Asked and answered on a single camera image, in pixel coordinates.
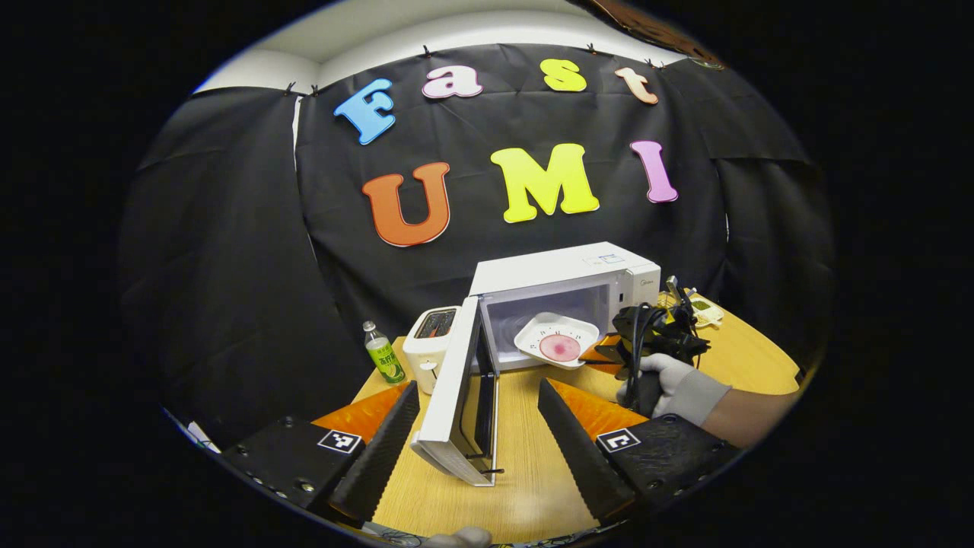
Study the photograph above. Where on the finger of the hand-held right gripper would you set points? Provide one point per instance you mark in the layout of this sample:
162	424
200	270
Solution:
605	354

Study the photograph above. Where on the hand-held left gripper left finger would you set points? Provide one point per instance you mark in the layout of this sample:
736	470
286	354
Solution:
380	457

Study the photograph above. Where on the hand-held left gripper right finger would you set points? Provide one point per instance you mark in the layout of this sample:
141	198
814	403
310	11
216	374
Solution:
578	457

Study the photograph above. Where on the pink round food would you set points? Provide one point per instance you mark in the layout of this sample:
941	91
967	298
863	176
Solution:
561	348

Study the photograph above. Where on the white square plate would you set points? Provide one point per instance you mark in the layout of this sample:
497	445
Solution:
533	339

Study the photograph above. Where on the white microwave oven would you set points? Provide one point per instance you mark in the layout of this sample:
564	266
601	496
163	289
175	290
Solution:
548	270

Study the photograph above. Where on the white divided grain dish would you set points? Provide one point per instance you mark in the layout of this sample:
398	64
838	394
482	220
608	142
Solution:
704	310

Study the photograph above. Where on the green drink bottle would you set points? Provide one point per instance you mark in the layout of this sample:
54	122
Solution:
384	361

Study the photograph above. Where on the white toaster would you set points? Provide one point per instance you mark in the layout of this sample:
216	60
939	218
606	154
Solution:
422	354

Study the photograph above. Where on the dark brown object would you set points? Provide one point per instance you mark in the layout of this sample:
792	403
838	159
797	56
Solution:
647	27

